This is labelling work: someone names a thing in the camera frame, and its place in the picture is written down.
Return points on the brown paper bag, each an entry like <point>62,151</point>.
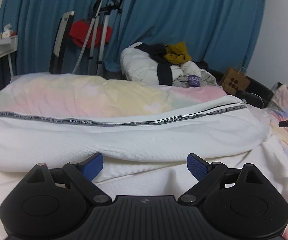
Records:
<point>235,82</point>

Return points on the white padded jacket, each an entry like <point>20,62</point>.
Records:
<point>139,63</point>

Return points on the red cloth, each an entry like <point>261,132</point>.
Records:
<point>84,32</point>

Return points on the mustard yellow cloth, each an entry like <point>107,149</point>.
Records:
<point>177,52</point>

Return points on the pastel pillow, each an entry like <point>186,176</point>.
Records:
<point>286,102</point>

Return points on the black bed frame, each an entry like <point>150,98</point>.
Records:
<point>256,90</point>

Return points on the black and white chair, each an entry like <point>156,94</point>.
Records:
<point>62,37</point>

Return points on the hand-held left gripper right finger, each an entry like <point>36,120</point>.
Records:
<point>198,166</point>

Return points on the blue curtain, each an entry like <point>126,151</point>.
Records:
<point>41,10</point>
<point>196,12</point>

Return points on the black cloth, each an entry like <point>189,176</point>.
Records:
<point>156,51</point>

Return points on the white tissue box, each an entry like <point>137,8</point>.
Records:
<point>6,33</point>

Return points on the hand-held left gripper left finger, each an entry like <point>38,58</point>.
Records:
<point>92,166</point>

